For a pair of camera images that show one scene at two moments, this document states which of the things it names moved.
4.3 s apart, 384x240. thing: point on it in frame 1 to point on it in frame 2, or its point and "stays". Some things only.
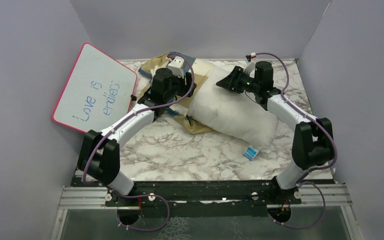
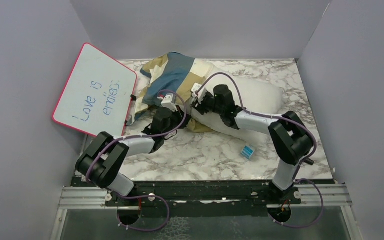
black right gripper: [232, 80] to [199, 107]
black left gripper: [186, 84] to [186, 122]
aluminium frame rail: [337, 196] stays
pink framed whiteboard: [97, 91] stays
